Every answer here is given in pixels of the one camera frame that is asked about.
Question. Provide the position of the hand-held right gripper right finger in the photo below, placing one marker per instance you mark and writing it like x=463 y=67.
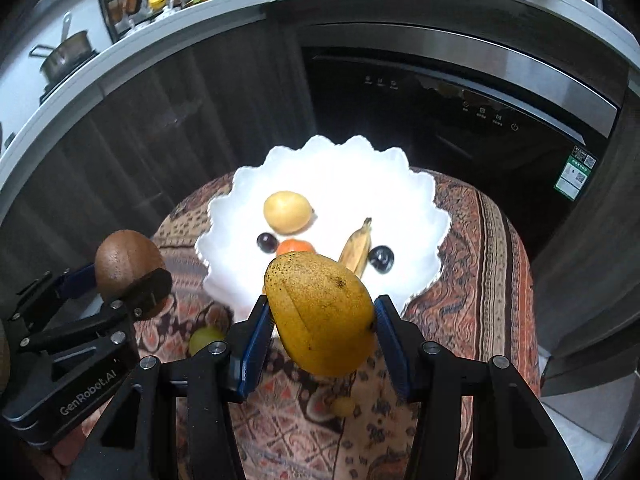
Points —
x=395 y=350

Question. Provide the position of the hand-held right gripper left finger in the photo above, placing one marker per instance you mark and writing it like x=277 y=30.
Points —
x=255 y=350

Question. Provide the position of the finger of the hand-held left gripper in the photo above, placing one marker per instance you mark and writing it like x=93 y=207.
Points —
x=150 y=292
x=75 y=280

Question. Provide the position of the brown kiwi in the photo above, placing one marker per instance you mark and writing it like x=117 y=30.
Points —
x=120 y=260

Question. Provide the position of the yellow mango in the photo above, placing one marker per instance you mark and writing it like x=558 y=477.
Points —
x=320 y=315

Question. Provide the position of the dark grape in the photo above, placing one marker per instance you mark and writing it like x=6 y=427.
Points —
x=266 y=242
x=381 y=259

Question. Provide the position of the small banana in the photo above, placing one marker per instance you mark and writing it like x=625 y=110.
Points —
x=356 y=252

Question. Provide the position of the white scalloped plate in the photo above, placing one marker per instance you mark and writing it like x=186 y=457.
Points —
x=350 y=185

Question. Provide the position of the round green fruit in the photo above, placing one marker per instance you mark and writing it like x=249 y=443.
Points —
x=206 y=340

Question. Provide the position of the small yellow-green fruit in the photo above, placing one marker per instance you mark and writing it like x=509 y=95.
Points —
x=343 y=406

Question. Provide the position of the orange tangerine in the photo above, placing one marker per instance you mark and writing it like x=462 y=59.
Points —
x=295 y=246

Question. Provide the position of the patterned tablecloth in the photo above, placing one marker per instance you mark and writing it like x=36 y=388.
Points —
x=475 y=270

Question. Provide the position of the yellow lemon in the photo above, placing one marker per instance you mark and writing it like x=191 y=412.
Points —
x=289 y=212

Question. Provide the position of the dark wood cabinet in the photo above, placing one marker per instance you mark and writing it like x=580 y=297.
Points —
x=175 y=120

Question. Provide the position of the steel pot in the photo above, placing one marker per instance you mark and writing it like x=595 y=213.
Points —
x=65 y=60

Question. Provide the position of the black built-in dishwasher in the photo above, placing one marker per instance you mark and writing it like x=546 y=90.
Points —
x=400 y=120

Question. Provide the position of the green energy label sticker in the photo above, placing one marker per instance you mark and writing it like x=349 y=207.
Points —
x=575 y=170

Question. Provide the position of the yellow-lid jar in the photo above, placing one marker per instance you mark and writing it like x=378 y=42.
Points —
x=157 y=2

